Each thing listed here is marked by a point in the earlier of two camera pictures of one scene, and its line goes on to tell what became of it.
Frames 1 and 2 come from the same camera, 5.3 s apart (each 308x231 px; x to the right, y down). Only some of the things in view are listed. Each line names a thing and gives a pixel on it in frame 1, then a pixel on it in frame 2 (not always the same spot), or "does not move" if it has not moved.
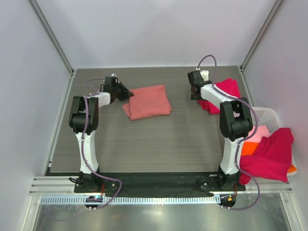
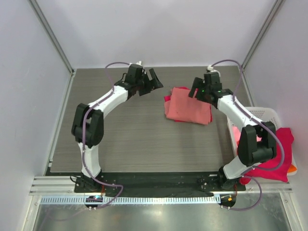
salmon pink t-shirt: x=147 y=102 → x=180 y=107
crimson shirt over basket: x=272 y=160 does not move
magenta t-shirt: x=228 y=86 → x=167 y=97
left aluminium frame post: x=52 y=36 does not move
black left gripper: x=126 y=94 → x=155 y=82
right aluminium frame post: x=278 y=5 does not move
